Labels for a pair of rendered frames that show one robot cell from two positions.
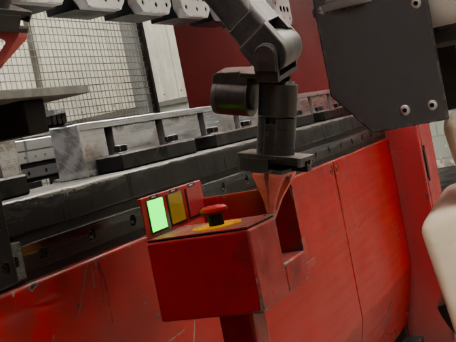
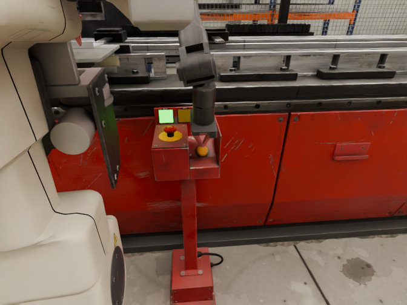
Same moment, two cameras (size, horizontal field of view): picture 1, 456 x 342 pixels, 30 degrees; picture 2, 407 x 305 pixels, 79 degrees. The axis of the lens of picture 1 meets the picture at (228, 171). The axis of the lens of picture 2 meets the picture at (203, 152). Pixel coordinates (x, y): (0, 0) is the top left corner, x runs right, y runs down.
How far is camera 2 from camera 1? 116 cm
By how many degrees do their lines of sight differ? 64
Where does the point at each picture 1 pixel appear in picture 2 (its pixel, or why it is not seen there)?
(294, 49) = (197, 71)
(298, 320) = (329, 176)
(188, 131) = (316, 64)
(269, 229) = (177, 152)
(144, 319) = not seen: hidden behind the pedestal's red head
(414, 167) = not seen: outside the picture
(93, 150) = (220, 66)
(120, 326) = not seen: hidden behind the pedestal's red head
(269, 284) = (165, 172)
